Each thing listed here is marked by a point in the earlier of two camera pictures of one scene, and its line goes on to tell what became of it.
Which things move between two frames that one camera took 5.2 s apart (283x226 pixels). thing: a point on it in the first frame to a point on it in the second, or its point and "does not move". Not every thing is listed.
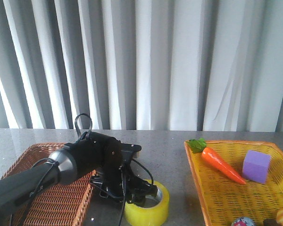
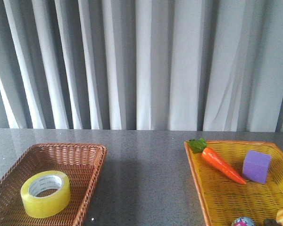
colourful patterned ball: [243, 221] does not move
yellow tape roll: [135, 215] to [45, 194]
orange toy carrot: [200, 145] does not move
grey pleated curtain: [222, 65] does not move
